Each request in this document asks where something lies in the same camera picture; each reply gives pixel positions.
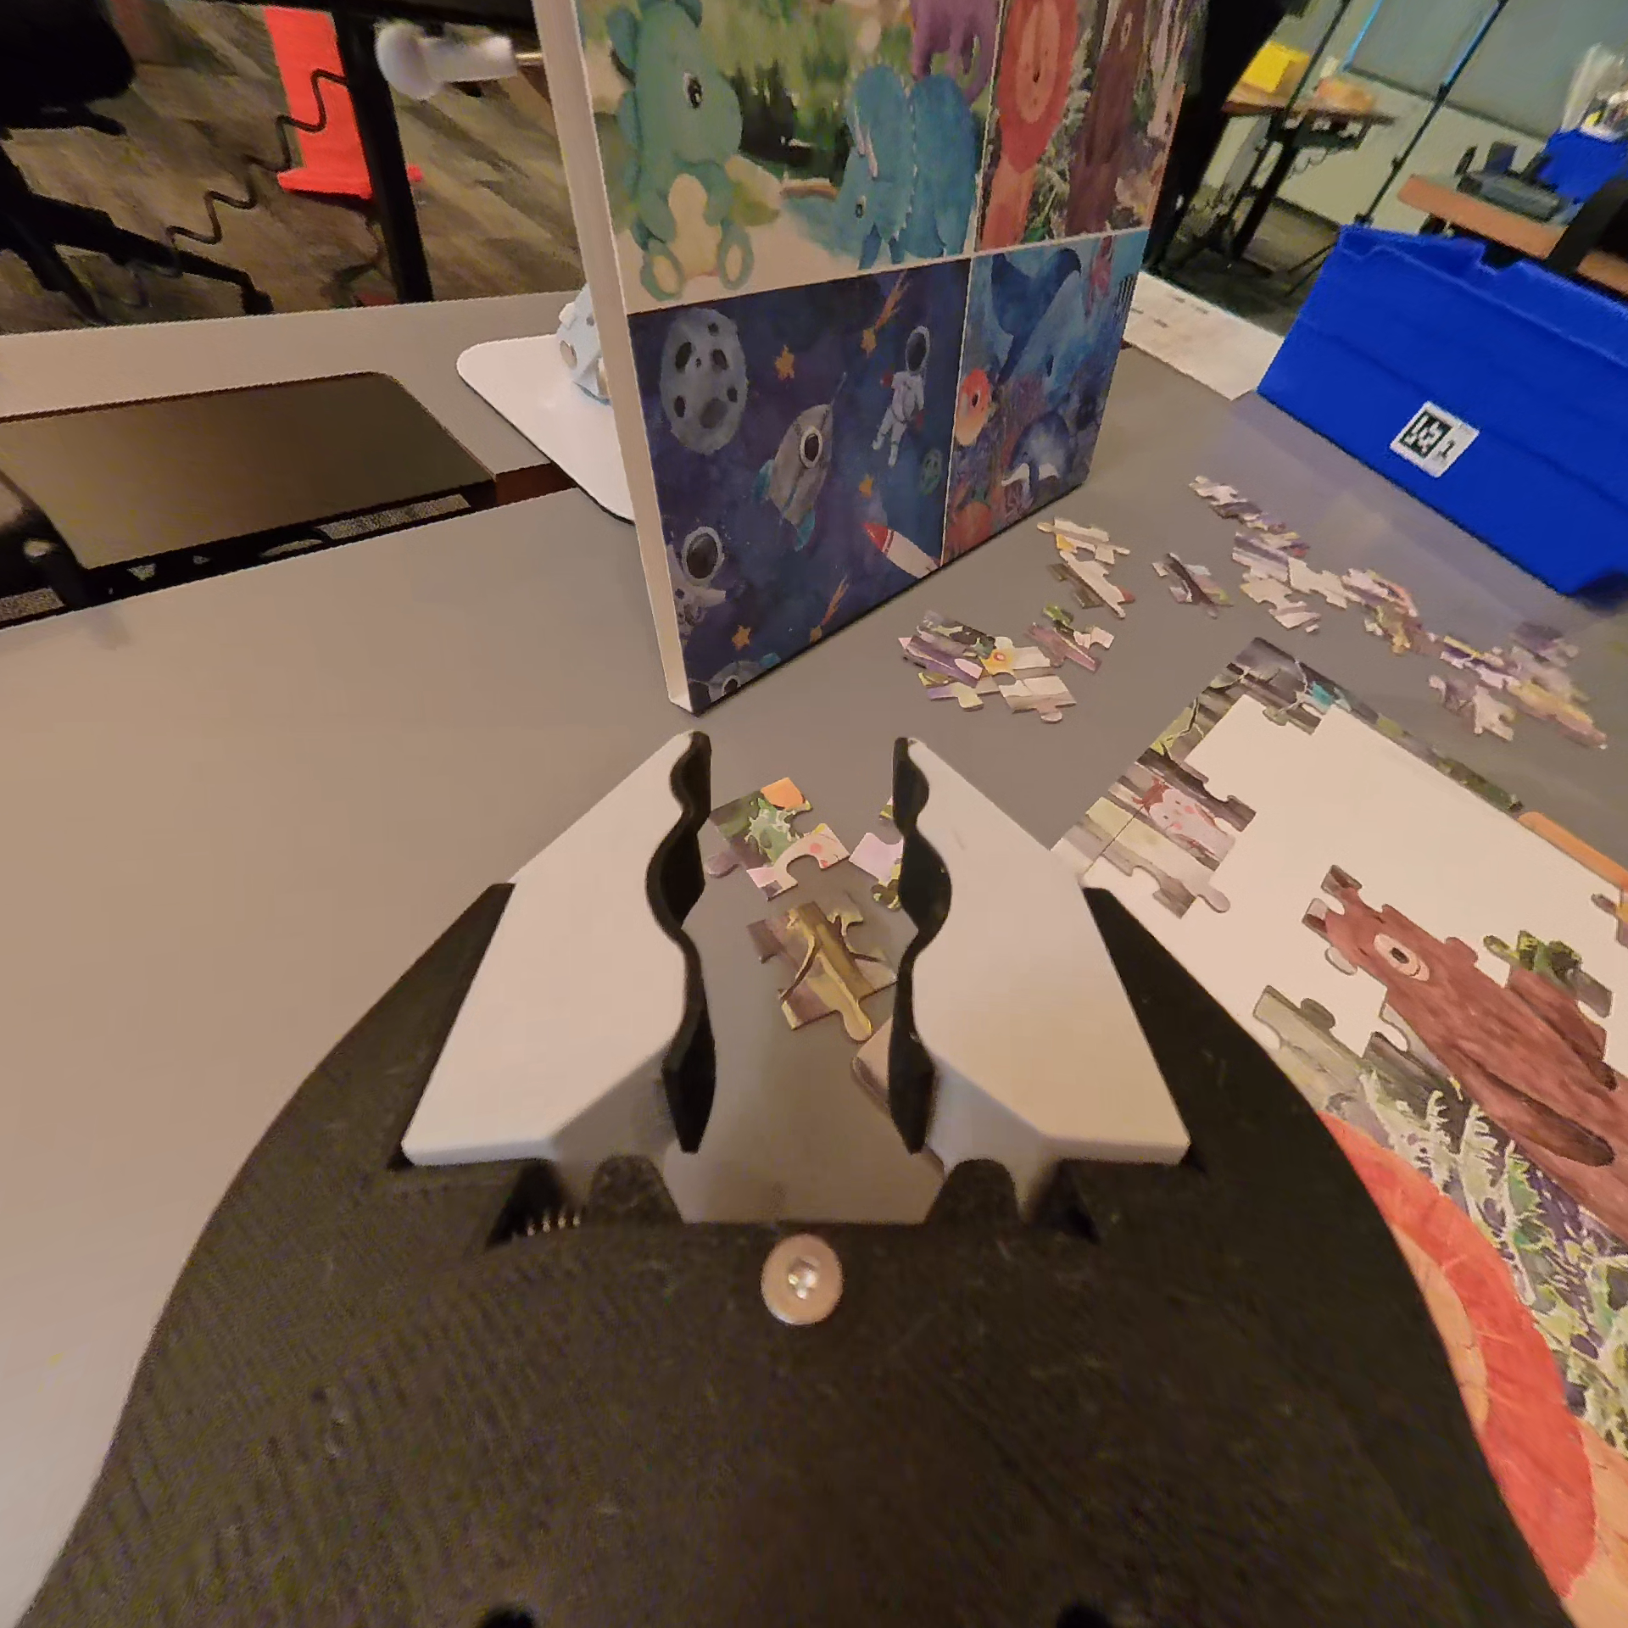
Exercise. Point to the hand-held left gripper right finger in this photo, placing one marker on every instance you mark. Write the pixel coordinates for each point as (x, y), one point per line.
(1043, 1031)

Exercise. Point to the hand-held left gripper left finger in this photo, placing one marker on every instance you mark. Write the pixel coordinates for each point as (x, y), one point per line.
(560, 1019)

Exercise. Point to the jigsaw pieces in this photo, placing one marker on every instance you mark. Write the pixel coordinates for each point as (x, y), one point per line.
(825, 968)

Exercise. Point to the jigsaw puzzle board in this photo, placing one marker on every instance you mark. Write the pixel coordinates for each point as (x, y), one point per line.
(1335, 815)

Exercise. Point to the illustrated puzzle box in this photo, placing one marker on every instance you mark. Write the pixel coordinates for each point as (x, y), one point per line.
(825, 383)

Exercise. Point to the white printed paper sheet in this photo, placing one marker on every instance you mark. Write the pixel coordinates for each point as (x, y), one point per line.
(1201, 339)

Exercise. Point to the blue plastic bin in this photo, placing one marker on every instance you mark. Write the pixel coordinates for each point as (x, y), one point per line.
(1589, 166)
(1461, 370)

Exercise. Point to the red floor object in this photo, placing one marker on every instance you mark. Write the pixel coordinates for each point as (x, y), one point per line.
(343, 141)

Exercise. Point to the black office chair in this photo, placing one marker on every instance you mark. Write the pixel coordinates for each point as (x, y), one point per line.
(75, 191)

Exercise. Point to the small wooden table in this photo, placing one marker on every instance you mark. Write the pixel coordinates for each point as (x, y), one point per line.
(1310, 110)

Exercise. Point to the yellow box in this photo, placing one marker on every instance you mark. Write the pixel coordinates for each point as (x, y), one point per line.
(1281, 67)

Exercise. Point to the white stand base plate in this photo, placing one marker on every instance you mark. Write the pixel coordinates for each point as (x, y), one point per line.
(546, 408)

